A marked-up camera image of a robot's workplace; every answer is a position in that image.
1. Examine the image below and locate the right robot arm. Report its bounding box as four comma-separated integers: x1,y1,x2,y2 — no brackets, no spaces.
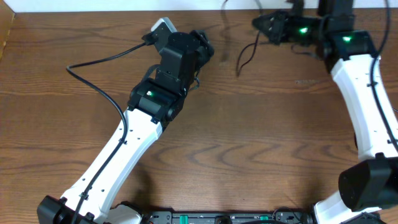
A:
252,1,397,223

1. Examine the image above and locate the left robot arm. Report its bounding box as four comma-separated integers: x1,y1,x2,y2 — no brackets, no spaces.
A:
37,30,214,224

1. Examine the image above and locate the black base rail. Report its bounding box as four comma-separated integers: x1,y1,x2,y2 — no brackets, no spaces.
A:
141,207,316,224

